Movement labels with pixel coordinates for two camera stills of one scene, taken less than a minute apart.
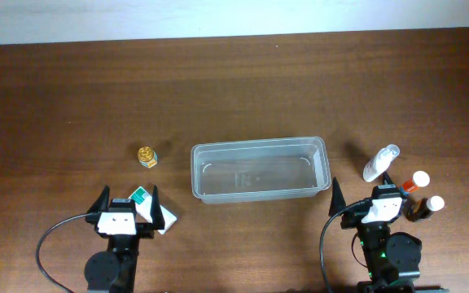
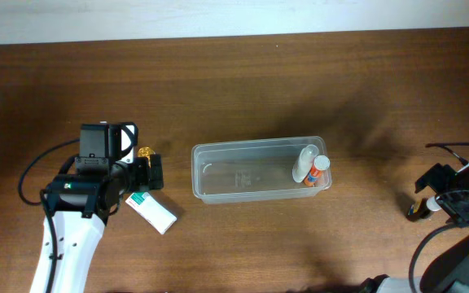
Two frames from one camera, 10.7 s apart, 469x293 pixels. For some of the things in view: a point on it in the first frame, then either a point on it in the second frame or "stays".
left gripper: [146, 229] -> [143, 182]
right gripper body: [354, 216] -> [461, 194]
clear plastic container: [235, 171] stays
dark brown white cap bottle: [422, 208] stays
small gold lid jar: [147, 156] stays
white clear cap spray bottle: [380, 162] -> [304, 163]
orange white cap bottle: [420, 179] -> [319, 175]
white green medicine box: [143, 203] stays
